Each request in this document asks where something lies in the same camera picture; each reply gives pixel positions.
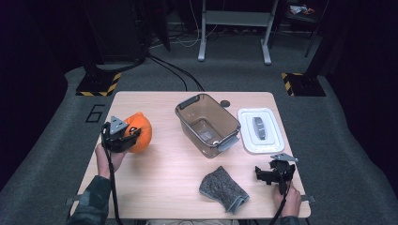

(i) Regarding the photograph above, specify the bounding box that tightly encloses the white metal stand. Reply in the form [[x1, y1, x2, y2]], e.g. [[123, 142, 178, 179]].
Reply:
[[197, 0, 281, 66]]

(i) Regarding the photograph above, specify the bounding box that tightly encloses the black cabinet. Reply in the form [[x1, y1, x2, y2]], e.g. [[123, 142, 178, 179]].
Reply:
[[84, 0, 148, 64]]

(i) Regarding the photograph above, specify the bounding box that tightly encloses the black floor cable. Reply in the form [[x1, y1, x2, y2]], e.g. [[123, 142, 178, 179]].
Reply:
[[146, 52, 206, 92], [148, 57, 189, 92]]

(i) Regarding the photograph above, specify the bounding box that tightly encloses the black chair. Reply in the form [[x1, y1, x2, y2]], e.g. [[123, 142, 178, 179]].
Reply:
[[270, 0, 329, 59]]

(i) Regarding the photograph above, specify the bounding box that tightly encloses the orange plush toy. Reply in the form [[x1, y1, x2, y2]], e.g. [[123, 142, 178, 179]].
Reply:
[[124, 112, 153, 154]]

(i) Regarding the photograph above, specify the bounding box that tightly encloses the dark curtain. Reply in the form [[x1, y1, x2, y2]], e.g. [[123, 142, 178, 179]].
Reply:
[[325, 0, 398, 188], [0, 0, 69, 190]]

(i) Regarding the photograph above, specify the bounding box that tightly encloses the hand-held gripper cable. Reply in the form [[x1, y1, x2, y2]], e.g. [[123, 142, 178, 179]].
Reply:
[[101, 125, 125, 225], [268, 170, 294, 225]]

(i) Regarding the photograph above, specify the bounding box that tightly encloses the white and orange object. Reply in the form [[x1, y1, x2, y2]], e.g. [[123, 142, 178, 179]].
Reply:
[[290, 4, 315, 16]]

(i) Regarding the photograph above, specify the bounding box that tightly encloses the black base with striped edge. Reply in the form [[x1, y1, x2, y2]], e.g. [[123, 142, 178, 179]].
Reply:
[[75, 70, 122, 98], [281, 72, 327, 98]]

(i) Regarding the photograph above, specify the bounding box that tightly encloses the person's right hand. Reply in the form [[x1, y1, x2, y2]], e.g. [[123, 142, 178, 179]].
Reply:
[[272, 182, 302, 218]]

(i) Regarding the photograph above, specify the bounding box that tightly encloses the person's left hand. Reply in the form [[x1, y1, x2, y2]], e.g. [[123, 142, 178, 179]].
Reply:
[[94, 143, 128, 181]]

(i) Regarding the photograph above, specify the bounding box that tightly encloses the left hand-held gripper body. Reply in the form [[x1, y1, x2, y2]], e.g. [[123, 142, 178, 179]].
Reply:
[[100, 115, 130, 154]]

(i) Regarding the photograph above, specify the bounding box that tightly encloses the right hand-held gripper cable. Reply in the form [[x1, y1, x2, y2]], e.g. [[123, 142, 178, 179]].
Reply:
[[268, 170, 294, 225]]

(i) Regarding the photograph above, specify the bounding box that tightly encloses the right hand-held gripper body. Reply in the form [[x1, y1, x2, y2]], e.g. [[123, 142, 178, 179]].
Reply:
[[269, 153, 299, 195]]

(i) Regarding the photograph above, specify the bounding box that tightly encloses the white box lid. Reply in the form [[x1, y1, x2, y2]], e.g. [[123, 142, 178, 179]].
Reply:
[[237, 107, 285, 155]]

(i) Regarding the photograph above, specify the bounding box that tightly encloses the left hand-held gripper cable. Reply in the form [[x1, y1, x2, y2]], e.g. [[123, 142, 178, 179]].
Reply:
[[101, 125, 125, 225]]

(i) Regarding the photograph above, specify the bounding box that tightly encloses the grey cloth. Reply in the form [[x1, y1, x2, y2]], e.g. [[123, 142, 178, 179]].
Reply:
[[199, 165, 251, 216]]

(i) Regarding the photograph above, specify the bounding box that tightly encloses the brown transparent storage box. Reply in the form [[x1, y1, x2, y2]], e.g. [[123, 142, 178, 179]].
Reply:
[[175, 93, 242, 159]]

